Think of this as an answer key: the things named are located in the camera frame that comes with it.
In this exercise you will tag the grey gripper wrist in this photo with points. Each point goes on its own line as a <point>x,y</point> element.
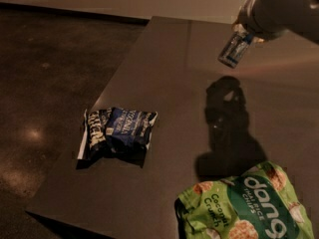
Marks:
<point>246,16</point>

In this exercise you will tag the silver blue redbull can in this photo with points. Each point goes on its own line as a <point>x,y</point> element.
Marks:
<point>235,48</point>

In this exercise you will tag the blue vinegar chips bag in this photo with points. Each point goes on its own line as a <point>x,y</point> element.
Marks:
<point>116,131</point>

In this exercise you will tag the green dang rice chips bag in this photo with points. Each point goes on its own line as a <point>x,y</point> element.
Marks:
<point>261,203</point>

